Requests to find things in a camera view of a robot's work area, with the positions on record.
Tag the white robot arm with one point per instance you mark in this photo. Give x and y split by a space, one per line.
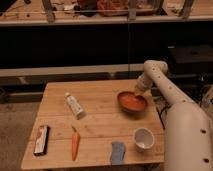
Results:
187 127

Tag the white tube bottle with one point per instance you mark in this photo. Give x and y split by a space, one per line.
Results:
75 106

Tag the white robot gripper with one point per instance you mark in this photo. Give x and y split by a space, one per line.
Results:
139 89

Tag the white cup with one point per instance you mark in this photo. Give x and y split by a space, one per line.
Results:
143 139

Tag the orange carrot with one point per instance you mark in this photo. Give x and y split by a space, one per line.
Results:
75 143

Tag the black and red box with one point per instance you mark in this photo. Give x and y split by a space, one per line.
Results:
40 147

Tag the orange object on shelf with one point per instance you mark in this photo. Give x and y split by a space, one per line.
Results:
112 7

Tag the blue sponge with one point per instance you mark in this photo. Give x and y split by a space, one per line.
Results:
118 152

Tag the wooden table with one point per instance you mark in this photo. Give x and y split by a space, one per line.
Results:
102 124

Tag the black box right background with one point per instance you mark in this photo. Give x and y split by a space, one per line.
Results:
191 59

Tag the orange ceramic bowl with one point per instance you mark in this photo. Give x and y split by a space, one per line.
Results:
131 103

